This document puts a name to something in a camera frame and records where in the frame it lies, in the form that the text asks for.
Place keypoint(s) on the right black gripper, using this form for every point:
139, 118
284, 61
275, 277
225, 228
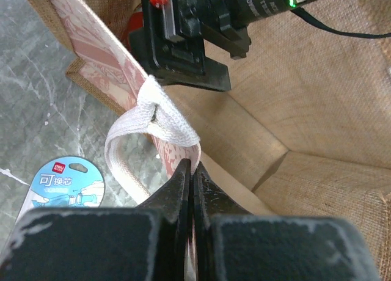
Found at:
170, 43

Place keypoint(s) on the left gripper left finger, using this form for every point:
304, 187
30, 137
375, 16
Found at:
148, 242

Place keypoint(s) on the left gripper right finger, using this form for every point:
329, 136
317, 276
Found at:
233, 244

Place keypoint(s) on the burlap canvas tote bag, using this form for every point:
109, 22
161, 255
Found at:
305, 129

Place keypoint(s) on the red cola can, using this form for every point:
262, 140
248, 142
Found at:
135, 22

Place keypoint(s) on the blue correction tape package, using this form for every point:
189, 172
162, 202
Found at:
65, 182

